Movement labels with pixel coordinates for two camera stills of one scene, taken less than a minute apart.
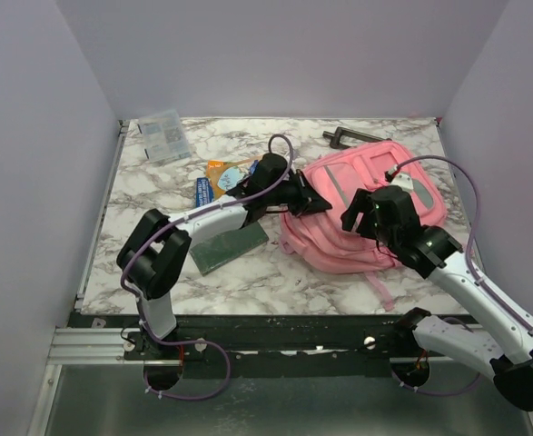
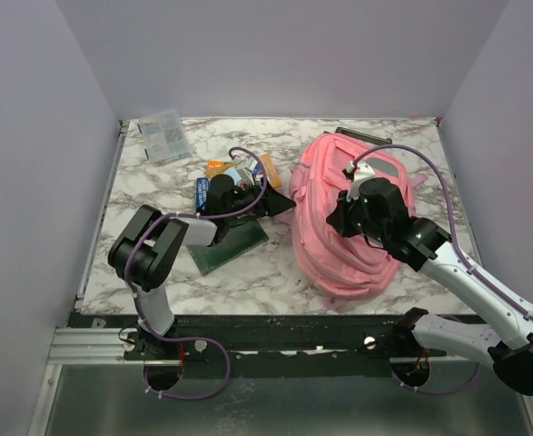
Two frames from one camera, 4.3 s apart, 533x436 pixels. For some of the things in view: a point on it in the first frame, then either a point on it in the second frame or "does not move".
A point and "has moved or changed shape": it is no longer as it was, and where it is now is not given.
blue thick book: x=203 y=192 does not move
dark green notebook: x=218 y=250 does not move
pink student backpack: x=320 y=241 has moved or changed shape
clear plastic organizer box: x=162 y=136 does not move
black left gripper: x=309 y=201 → x=271 y=202
